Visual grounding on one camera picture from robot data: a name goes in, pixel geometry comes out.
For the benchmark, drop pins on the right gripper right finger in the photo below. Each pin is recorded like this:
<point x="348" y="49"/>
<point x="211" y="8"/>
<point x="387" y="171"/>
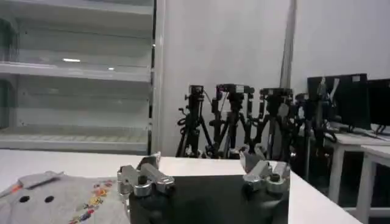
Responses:
<point x="268" y="176"/>

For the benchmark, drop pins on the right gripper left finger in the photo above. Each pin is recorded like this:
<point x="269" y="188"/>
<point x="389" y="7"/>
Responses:
<point x="143" y="179"/>

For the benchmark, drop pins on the grey shirt with colourful print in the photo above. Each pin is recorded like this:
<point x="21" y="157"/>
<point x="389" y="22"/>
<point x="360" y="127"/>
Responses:
<point x="61" y="201"/>

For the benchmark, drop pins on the white desk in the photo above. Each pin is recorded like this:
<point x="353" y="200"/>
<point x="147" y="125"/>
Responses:
<point x="374" y="164"/>
<point x="350" y="140"/>

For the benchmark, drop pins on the black computer monitor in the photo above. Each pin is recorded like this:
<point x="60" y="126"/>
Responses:
<point x="347" y="100"/>
<point x="379" y="102"/>

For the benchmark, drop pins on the empty open display cabinet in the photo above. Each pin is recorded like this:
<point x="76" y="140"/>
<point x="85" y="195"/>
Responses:
<point x="79" y="76"/>

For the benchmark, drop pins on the grey wall pipe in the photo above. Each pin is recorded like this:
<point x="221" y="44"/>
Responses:
<point x="288" y="45"/>

